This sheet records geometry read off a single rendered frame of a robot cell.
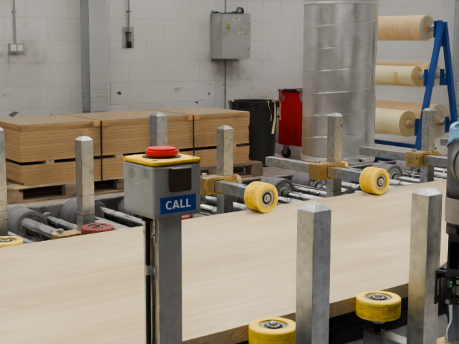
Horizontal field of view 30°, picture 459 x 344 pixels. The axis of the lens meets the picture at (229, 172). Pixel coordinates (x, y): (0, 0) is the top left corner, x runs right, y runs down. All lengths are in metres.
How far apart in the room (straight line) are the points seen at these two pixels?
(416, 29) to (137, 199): 7.67
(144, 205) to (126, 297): 0.56
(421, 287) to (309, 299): 0.25
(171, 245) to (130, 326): 0.38
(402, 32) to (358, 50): 3.33
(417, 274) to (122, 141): 6.45
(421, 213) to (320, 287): 0.25
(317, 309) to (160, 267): 0.29
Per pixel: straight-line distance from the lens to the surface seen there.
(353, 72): 5.45
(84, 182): 2.24
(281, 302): 1.54
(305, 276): 1.24
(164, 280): 1.07
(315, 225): 1.22
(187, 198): 1.04
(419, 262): 1.42
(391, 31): 8.87
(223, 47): 9.61
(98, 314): 1.49
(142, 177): 1.03
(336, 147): 2.78
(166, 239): 1.06
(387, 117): 8.59
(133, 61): 9.26
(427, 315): 1.45
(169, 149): 1.04
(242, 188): 2.36
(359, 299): 1.56
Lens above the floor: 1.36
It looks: 9 degrees down
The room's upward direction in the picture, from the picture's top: straight up
